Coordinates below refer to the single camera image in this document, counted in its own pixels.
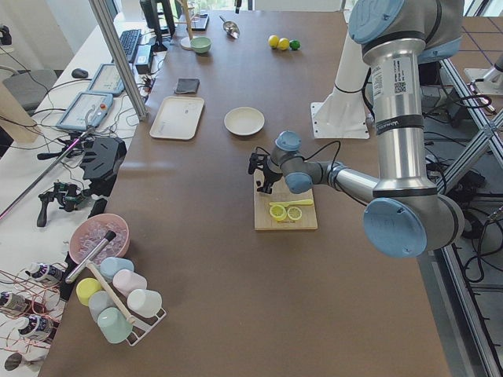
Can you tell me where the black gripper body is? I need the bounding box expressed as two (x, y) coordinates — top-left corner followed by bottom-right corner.
(263, 167), (281, 188)

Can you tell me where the white round plate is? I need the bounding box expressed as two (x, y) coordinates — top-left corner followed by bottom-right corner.
(224, 107), (265, 136)

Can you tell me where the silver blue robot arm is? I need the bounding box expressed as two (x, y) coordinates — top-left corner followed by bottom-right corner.
(248, 1), (464, 258)

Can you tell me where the cream rabbit tray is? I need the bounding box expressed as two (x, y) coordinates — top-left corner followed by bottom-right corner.
(149, 96), (204, 141)

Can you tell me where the lemon slice left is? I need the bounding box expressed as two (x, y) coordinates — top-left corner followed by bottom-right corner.
(269, 206), (287, 221)

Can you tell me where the lemon slice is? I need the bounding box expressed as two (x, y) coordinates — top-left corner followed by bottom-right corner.
(287, 206), (303, 221)
(269, 206), (287, 221)

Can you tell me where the bamboo cutting board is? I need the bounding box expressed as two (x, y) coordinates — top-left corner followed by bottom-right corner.
(254, 178), (318, 231)

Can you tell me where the yellow plastic knife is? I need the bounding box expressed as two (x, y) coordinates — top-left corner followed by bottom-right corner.
(269, 199), (314, 207)

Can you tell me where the lemon slice right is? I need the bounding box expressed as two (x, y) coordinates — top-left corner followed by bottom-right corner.
(287, 206), (303, 221)

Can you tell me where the grey folded cloth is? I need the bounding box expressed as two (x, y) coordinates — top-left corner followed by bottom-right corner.
(174, 78), (200, 94)

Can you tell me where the green lime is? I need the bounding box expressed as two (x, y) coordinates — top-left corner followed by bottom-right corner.
(289, 39), (301, 50)

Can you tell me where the yellow lemon right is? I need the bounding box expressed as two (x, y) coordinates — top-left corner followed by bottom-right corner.
(277, 38), (290, 51)

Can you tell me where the yellow lemon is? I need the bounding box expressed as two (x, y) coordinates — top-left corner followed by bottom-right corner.
(277, 38), (290, 51)
(268, 35), (280, 49)

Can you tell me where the yellow lemon left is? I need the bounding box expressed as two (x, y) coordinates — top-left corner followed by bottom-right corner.
(268, 35), (280, 49)

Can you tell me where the green bowl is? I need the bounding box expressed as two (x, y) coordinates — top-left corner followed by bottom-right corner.
(190, 36), (212, 54)

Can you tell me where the metal scoop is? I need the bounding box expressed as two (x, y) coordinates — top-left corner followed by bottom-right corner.
(219, 16), (240, 39)

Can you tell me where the metal black-tipped muddler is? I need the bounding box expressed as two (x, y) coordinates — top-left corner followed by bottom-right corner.
(64, 230), (116, 284)

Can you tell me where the wooden stand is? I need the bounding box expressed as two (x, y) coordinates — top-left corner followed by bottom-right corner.
(177, 0), (193, 50)

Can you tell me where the black plastic housing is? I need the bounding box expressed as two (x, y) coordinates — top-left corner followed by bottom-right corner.
(79, 137), (127, 196)

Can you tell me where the white cup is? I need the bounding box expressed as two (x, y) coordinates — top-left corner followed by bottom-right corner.
(127, 289), (162, 318)

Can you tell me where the pink cup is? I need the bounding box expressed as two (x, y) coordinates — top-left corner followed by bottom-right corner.
(112, 269), (148, 297)

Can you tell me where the blue cup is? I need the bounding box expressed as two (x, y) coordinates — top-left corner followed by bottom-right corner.
(99, 257), (134, 283)

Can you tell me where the black power box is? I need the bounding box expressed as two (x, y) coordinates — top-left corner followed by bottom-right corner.
(134, 45), (153, 75)

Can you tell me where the pink bowl of ice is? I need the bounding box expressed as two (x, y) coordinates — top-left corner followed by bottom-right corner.
(69, 214), (130, 265)

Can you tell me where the white cup rack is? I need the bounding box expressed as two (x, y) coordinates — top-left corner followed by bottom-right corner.
(85, 262), (167, 347)

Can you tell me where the far teach pendant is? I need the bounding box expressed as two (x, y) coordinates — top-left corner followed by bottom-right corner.
(87, 64), (125, 97)

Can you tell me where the teach pendant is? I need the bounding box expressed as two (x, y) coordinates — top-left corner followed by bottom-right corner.
(87, 64), (125, 97)
(56, 91), (113, 131)

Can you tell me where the near teach pendant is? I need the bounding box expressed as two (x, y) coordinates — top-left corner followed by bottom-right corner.
(56, 91), (113, 131)

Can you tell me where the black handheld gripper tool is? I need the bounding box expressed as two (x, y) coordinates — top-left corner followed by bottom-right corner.
(36, 181), (91, 227)

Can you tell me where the black monitor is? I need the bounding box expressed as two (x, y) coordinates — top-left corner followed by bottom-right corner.
(139, 0), (175, 53)

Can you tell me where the black keyboard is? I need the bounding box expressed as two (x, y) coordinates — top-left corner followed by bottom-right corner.
(119, 29), (141, 63)

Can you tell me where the grey cup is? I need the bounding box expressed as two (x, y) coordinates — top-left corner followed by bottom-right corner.
(88, 290), (115, 323)

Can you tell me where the yellow cup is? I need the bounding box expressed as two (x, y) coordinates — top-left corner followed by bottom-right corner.
(76, 277), (103, 306)

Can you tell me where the mint green cup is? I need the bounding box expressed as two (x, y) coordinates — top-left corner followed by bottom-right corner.
(97, 307), (133, 344)

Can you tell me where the black computer mouse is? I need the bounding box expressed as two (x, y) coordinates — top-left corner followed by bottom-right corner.
(71, 68), (89, 79)

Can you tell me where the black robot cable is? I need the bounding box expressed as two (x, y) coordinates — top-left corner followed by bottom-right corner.
(304, 140), (373, 206)

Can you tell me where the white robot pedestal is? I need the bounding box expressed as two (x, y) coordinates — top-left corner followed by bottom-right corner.
(310, 35), (369, 139)

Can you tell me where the aluminium frame post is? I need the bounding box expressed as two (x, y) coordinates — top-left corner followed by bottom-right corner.
(89, 0), (148, 121)

